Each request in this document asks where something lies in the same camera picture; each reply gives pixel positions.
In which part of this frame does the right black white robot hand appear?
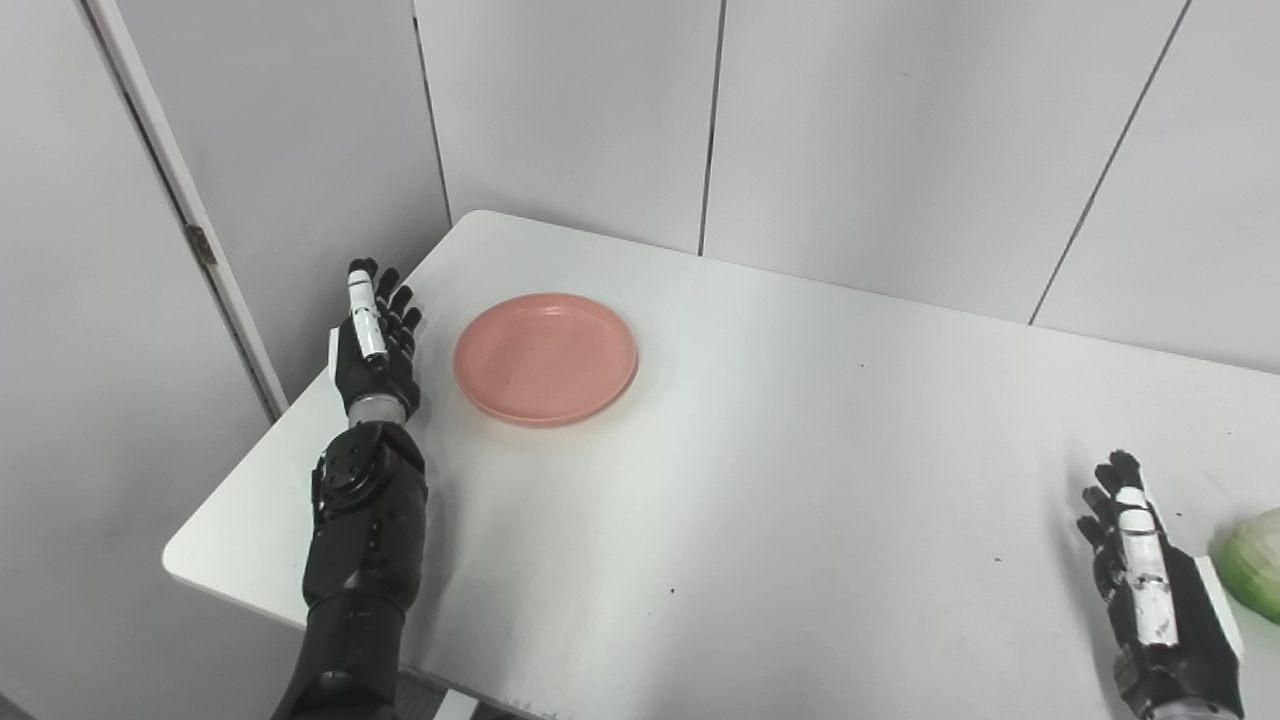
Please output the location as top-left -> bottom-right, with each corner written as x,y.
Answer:
1076,450 -> 1247,720

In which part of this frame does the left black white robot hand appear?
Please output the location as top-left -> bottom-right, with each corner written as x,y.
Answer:
328,258 -> 424,422

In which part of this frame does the green white toy cabbage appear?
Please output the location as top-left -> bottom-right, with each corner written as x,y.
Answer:
1209,507 -> 1280,625

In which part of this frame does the pink plastic plate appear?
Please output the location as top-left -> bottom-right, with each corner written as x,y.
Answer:
452,292 -> 639,429

